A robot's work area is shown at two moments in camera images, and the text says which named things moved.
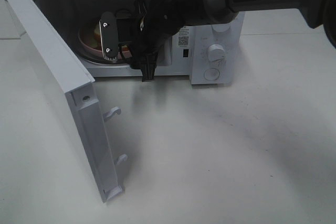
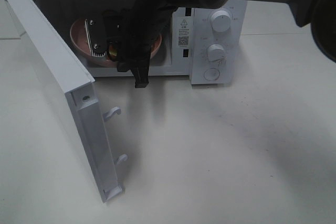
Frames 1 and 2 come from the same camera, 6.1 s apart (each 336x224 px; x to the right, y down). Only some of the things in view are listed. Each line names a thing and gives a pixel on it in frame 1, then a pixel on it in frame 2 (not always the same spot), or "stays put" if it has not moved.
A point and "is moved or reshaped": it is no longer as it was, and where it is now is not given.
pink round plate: (85, 33) is moved or reshaped
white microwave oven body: (94, 12) stays put
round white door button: (211, 74) stays put
